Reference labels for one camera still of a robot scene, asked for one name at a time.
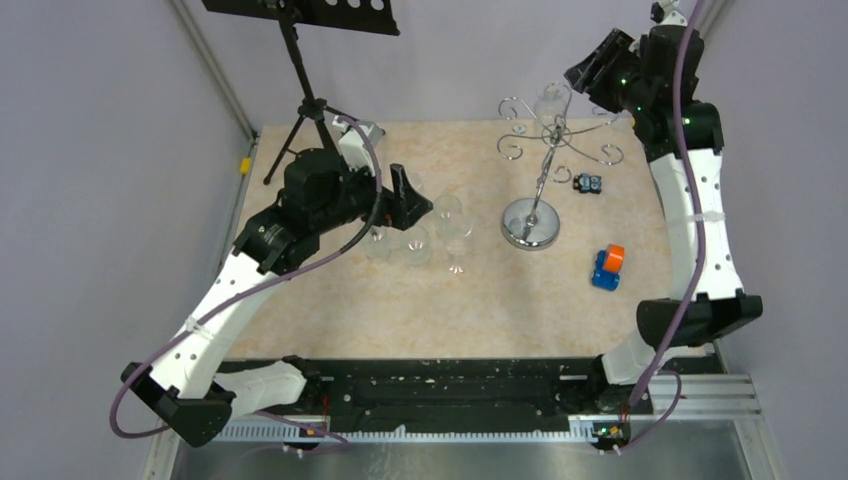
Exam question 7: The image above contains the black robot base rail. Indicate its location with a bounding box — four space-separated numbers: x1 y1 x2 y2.
218 354 723 445

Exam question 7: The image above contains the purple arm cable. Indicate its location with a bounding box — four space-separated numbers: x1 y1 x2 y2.
612 0 707 455
109 115 384 458

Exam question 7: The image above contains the ribbed clear wine glass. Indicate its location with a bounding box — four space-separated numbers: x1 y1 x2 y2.
361 227 394 262

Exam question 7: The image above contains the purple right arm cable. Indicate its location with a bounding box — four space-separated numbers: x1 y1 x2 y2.
612 0 707 455

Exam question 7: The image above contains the black music stand tripod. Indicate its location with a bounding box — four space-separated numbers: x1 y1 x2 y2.
203 0 400 185

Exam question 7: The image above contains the blue owl eraser toy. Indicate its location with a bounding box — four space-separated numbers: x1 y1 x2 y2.
572 173 603 194

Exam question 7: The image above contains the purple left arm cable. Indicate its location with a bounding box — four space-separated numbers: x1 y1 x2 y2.
109 115 384 458

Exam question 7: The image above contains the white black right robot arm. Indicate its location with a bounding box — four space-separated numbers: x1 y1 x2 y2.
565 24 763 412

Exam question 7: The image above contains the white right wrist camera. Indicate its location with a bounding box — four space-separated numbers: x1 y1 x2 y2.
650 0 687 26

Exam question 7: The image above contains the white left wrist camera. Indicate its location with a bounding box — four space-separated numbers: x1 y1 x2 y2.
332 115 385 175

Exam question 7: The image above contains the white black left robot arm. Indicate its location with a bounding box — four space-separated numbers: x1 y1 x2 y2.
108 147 433 447

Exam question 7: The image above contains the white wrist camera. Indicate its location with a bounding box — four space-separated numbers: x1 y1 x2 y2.
332 115 385 175
650 0 687 26

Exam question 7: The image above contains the blue orange toy truck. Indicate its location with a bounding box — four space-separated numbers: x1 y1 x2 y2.
591 244 625 291

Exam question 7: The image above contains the chrome wine glass rack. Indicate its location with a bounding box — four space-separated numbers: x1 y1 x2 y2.
496 86 624 251

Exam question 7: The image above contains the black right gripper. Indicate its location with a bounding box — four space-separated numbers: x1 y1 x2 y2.
561 29 651 116

